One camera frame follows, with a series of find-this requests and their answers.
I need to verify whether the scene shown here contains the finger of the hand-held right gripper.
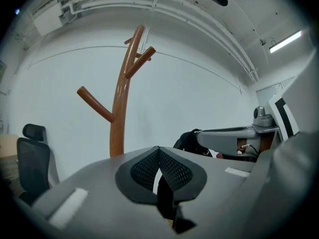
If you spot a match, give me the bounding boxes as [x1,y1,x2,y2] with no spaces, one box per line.
[196,126,263,157]

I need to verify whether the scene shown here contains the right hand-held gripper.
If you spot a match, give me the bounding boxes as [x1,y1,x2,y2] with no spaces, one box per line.
[251,49,319,159]

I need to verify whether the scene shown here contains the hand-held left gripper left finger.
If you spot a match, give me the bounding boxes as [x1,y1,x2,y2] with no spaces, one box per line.
[31,145,173,235]

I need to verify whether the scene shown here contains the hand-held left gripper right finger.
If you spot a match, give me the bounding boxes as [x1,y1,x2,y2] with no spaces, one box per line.
[159,146,258,235]

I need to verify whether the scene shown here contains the black bag item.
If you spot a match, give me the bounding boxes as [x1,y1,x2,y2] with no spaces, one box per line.
[172,128,214,158]

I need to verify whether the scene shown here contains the brown wooden coat stand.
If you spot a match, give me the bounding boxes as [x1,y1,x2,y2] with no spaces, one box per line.
[76,25,157,158]

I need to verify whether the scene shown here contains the ceiling tube light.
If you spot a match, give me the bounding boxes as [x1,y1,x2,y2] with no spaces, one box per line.
[268,29,304,54]

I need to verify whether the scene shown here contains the black mesh office chair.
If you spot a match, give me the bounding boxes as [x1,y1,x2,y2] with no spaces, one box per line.
[16,123,60,207]

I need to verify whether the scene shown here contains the white ceiling pipes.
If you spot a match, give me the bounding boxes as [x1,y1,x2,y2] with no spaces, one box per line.
[59,0,260,83]

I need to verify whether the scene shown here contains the white ceiling box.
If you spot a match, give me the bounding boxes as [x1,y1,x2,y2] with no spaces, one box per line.
[31,2,70,36]

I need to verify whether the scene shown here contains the grey gripper camera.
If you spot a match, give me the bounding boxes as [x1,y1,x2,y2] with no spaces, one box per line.
[252,106,274,127]

